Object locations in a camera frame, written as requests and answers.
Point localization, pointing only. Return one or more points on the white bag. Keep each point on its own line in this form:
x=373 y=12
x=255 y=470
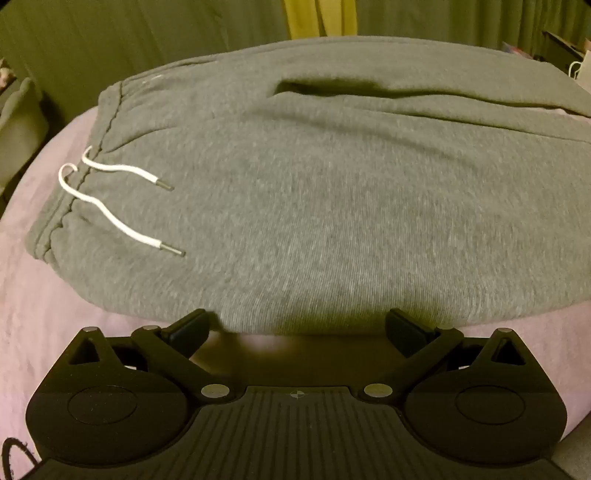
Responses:
x=581 y=69

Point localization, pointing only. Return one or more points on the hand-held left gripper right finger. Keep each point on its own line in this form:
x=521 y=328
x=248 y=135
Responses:
x=407 y=333

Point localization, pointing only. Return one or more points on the yellow curtain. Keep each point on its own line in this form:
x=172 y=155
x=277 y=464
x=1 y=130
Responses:
x=318 y=18

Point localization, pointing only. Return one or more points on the black furniture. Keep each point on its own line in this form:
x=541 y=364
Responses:
x=561 y=48

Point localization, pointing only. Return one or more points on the grey sweatpants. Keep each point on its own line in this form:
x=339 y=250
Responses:
x=314 y=194

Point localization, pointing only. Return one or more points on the pink blanket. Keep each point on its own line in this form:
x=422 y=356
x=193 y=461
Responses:
x=51 y=323

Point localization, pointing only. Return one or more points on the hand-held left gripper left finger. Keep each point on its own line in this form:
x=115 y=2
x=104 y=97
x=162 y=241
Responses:
x=187 y=328

